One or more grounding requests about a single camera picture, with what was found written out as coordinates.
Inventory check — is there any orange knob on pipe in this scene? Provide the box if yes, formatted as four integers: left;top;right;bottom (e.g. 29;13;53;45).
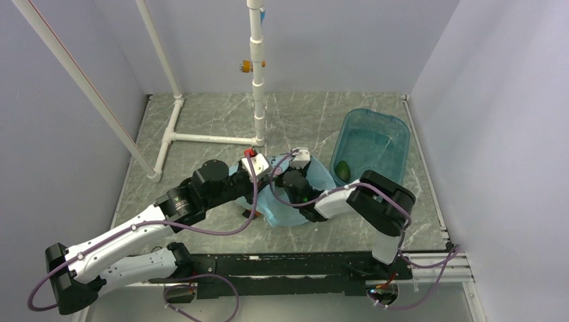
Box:
240;60;255;73

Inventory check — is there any white PVC pipe frame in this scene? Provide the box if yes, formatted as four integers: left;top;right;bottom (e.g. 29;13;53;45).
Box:
13;1;266;182

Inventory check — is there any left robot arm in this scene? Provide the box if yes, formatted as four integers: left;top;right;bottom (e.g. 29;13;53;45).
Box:
45;154;272;315

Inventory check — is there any light blue plastic bag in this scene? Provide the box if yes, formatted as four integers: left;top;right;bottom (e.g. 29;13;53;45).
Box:
229;153;338;228

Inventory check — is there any dark green fake avocado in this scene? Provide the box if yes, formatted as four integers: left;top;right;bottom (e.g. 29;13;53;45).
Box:
334;160;352;183

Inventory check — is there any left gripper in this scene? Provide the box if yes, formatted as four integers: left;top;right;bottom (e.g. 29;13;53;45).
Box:
205;158;274;210

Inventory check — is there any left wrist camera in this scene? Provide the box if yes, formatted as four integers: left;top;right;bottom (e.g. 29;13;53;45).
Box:
240;154;272;180

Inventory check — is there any teal plastic bin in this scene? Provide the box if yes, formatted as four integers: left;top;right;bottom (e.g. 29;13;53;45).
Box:
329;108;410;186

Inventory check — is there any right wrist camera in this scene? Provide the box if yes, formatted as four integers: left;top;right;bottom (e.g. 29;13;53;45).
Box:
289;147;311;169

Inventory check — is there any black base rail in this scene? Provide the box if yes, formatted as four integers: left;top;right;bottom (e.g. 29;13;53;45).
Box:
148;251;414;299

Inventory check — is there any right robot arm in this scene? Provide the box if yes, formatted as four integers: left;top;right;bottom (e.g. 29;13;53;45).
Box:
276;169;416;278

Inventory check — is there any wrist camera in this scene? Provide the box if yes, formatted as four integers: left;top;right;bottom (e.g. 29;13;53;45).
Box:
289;147;311;169
240;154;272;180

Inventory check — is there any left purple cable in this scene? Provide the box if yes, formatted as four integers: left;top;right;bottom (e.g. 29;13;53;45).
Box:
27;155;261;322

